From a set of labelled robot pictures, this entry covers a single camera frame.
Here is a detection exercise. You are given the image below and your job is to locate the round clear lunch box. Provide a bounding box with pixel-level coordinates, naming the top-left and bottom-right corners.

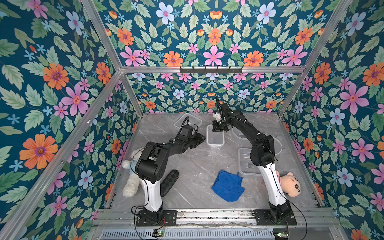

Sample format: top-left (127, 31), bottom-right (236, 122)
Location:
top-left (232, 128), bottom-right (247, 141)

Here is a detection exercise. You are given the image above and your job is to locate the square clear lunch box lid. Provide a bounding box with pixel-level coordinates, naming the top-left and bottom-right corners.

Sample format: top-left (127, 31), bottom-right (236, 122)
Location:
top-left (173, 113), bottom-right (203, 130)

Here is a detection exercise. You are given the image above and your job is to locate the rectangular clear lunch box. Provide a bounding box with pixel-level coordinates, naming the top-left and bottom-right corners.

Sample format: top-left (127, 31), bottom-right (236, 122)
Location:
top-left (207, 132), bottom-right (225, 149)

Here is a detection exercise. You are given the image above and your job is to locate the square clear lunch box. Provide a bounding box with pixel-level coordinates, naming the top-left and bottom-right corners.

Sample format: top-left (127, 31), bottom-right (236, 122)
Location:
top-left (238, 148), bottom-right (262, 178)

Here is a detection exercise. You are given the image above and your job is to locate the blue cleaning cloth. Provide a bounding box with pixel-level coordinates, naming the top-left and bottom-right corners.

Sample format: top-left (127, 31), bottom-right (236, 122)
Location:
top-left (212, 170), bottom-right (245, 202)

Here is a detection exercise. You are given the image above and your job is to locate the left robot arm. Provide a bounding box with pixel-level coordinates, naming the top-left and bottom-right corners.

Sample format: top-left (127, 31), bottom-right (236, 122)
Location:
top-left (135, 116), bottom-right (206, 224)

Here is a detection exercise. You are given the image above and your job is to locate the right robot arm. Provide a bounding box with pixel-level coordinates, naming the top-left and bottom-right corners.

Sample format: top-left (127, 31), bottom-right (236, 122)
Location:
top-left (213, 97), bottom-right (297, 226)

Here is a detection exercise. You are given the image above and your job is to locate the white teddy bear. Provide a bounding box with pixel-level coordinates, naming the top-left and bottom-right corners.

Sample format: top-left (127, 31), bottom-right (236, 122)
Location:
top-left (122, 148), bottom-right (144, 198)

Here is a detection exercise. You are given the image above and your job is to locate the orange pink plush doll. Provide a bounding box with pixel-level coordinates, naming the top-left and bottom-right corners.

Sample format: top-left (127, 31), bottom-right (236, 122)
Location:
top-left (277, 171), bottom-right (302, 198)

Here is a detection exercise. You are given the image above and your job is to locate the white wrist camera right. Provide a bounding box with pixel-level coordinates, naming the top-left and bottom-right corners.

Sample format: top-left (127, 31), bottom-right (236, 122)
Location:
top-left (213, 113), bottom-right (222, 122)

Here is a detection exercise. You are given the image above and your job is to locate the black wall hook rail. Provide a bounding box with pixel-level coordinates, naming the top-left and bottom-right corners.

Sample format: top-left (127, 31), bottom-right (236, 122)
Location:
top-left (179, 66), bottom-right (243, 75)

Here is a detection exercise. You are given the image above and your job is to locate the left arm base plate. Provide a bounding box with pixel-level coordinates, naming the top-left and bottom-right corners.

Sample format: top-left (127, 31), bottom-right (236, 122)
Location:
top-left (136, 209), bottom-right (178, 227)

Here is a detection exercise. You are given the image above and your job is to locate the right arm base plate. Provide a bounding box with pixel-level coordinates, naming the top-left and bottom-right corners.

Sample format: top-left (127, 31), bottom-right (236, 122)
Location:
top-left (252, 210), bottom-right (297, 226)

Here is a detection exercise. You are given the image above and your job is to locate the aluminium front rail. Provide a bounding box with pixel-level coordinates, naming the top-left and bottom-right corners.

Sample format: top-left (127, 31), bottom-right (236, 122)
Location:
top-left (93, 208), bottom-right (341, 229)

